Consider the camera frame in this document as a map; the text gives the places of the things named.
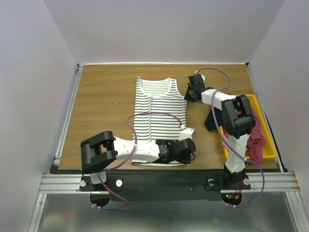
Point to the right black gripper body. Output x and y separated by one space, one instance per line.
191 91

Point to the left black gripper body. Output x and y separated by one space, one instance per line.
185 160

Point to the black white striped tank top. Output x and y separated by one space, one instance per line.
159 110

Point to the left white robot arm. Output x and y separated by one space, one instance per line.
99 151

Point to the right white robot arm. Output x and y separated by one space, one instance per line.
238 122

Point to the navy blue tank top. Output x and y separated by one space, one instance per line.
210 122

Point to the maroon tank top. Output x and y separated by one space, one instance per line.
256 141

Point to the yellow plastic tray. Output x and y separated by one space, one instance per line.
269 148

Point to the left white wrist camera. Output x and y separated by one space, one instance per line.
187 133

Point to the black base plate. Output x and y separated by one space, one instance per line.
174 185

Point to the aluminium frame rail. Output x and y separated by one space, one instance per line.
56 154

